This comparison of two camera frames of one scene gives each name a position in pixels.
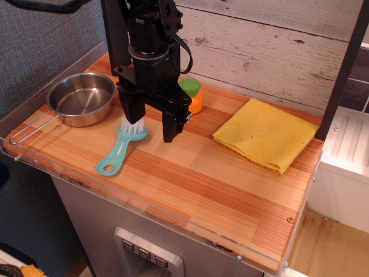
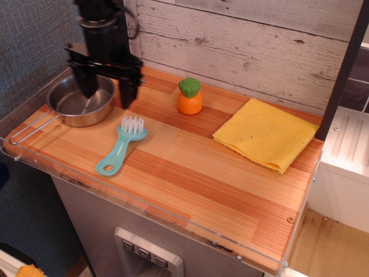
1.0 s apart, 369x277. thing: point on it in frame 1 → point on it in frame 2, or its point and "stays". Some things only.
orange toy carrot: [192, 86] stays
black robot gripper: [157, 80] → [105, 51]
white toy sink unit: [340, 189] stays
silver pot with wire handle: [82, 100] stays
